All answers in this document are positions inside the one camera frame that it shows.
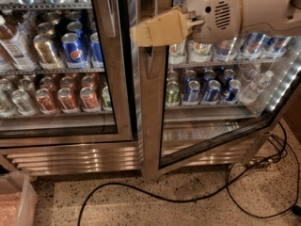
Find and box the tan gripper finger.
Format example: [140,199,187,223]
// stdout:
[130,7,204,47]

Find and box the glass fridge door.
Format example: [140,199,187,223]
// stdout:
[0,0,132,149]
[132,0,301,170]

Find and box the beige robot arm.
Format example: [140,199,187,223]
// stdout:
[130,0,301,47]

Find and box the steel fridge bottom grille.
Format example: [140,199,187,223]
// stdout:
[0,134,268,177]

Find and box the white green soda can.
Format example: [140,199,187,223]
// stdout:
[168,41,186,64]
[188,40,212,62]

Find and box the silver blue soda can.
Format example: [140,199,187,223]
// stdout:
[214,38,237,61]

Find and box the water bottle white cap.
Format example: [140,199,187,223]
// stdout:
[239,71,274,105]

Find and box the blue Pepsi can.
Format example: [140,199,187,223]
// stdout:
[62,33,87,69]

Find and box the gold soda can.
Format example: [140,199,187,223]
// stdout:
[34,34,63,70]

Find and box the red soda can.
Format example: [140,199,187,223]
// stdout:
[57,88,79,112]

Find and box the iced tea bottle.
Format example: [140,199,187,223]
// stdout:
[0,16,38,72]

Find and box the clear plastic storage bin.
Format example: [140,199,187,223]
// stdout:
[0,171,38,226]

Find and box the black floor cable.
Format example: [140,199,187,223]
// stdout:
[76,121,301,226]

